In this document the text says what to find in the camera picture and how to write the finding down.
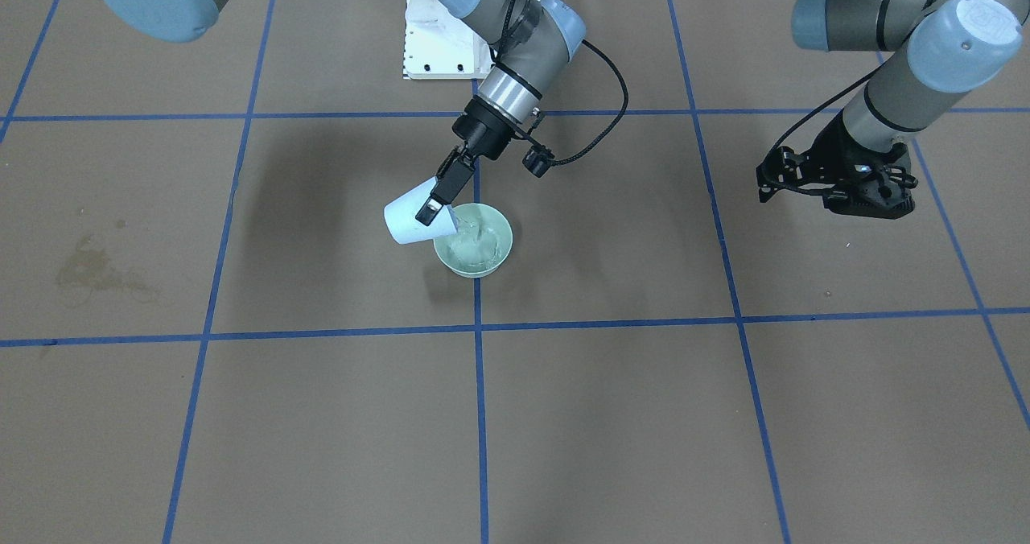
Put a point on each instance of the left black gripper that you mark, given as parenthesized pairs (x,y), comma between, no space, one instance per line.
(832,148)

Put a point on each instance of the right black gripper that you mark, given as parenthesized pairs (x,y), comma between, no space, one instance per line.
(484,134)

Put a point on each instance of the light blue plastic cup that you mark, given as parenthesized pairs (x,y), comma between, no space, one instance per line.
(416,216)

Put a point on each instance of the light green bowl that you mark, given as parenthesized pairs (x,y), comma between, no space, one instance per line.
(483,241)

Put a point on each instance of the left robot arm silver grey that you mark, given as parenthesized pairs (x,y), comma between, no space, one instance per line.
(939,51)

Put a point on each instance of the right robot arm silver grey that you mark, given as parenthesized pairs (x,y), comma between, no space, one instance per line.
(183,21)

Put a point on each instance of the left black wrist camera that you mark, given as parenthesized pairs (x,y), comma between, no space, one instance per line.
(784,170)

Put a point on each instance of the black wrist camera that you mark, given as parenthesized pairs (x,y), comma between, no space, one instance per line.
(539,159)
(784,170)

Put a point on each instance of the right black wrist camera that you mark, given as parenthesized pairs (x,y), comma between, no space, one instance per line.
(539,159)

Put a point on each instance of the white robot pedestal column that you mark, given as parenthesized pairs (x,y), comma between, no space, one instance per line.
(466,39)

